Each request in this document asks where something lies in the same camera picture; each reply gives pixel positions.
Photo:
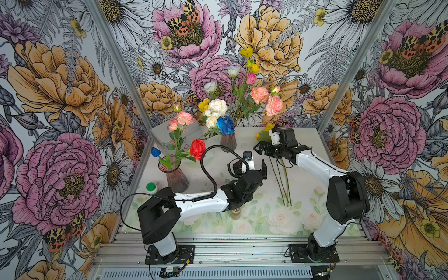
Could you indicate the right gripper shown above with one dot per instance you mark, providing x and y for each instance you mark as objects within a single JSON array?
[{"x": 268, "y": 151}]

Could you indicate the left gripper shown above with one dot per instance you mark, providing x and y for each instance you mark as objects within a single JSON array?
[{"x": 263, "y": 170}]

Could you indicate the yellow ranunculus flower stem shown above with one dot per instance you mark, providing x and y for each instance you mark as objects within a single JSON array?
[{"x": 285, "y": 184}]

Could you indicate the large sunflower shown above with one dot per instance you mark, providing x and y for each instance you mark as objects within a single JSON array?
[{"x": 264, "y": 135}]

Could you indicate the ribbed glass vase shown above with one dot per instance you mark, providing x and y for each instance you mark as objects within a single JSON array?
[
  {"x": 176, "y": 179},
  {"x": 229, "y": 141}
]

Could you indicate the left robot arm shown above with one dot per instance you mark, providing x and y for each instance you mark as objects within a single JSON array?
[{"x": 159, "y": 215}]

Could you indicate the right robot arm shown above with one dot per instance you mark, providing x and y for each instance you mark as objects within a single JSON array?
[{"x": 346, "y": 202}]

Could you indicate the small glass spice jar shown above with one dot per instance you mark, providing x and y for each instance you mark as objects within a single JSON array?
[{"x": 235, "y": 214}]

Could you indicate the pink rose bunch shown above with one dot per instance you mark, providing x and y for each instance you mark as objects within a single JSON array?
[{"x": 257, "y": 97}]

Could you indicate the floral table mat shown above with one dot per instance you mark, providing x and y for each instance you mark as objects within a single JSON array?
[{"x": 265, "y": 215}]

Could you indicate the blue rose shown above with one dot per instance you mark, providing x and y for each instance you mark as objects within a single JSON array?
[{"x": 218, "y": 125}]

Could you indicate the red rose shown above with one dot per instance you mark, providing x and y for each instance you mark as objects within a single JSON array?
[{"x": 197, "y": 149}]

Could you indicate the white rose bunch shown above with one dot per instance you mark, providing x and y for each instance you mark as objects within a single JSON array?
[{"x": 212, "y": 109}]

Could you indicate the small yellow wildflower sprig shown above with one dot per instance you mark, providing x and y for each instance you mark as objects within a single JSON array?
[{"x": 251, "y": 66}]

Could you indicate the grey metal case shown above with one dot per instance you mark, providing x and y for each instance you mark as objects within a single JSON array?
[{"x": 163, "y": 140}]

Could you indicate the pink carnation stem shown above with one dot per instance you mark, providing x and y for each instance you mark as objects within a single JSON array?
[{"x": 177, "y": 127}]

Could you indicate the small blue rosebud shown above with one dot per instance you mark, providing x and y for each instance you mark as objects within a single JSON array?
[{"x": 155, "y": 152}]

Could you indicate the green cap white bottle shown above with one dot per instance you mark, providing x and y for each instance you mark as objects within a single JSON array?
[{"x": 152, "y": 188}]

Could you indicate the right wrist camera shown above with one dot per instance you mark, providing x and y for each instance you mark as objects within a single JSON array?
[{"x": 274, "y": 134}]

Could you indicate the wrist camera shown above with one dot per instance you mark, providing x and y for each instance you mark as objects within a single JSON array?
[
  {"x": 247, "y": 159},
  {"x": 274, "y": 134}
]

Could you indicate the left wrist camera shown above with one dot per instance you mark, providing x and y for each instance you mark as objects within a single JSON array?
[{"x": 247, "y": 159}]

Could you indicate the aluminium rail frame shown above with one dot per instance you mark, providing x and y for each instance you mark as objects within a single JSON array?
[{"x": 227, "y": 257}]

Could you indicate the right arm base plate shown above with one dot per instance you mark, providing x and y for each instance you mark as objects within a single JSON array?
[{"x": 311, "y": 253}]

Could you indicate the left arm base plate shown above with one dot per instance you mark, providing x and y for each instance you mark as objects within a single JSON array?
[{"x": 180, "y": 256}]

